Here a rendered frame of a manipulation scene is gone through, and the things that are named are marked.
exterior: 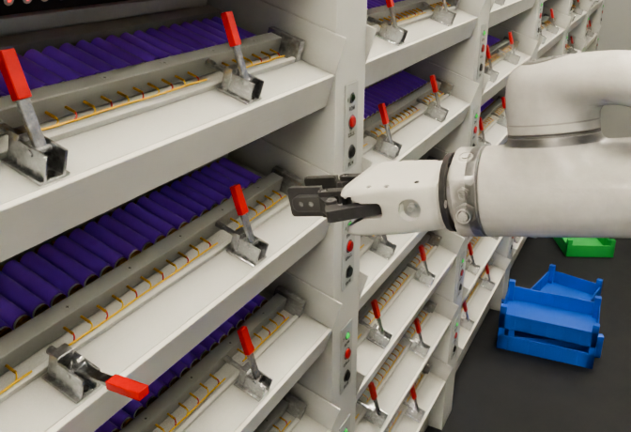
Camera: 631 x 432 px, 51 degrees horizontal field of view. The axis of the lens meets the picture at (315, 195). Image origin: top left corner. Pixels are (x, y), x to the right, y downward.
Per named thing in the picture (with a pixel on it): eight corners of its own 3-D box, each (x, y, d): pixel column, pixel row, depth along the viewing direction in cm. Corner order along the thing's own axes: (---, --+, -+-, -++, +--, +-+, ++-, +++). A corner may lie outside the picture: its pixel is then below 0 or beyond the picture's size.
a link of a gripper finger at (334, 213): (344, 229, 60) (316, 217, 65) (413, 205, 63) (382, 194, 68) (341, 217, 59) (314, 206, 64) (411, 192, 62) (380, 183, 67)
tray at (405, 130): (463, 121, 151) (487, 66, 144) (352, 214, 101) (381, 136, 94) (386, 85, 157) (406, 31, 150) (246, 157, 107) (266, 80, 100)
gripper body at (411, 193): (454, 250, 58) (344, 247, 64) (484, 209, 67) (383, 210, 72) (444, 170, 56) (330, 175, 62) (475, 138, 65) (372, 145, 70)
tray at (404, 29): (470, 37, 144) (496, -26, 137) (355, 92, 94) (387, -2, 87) (390, 3, 150) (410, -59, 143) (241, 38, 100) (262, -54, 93)
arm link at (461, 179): (480, 253, 58) (447, 252, 59) (503, 217, 65) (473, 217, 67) (469, 162, 56) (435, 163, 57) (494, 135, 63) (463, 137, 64)
